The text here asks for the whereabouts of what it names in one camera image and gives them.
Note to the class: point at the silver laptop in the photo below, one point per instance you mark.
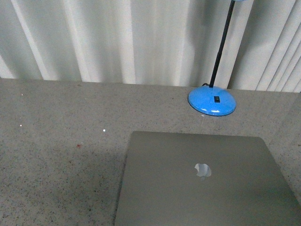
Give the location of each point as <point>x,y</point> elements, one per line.
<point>177,179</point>

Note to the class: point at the white curtain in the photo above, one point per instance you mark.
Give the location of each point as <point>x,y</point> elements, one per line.
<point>156,42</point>

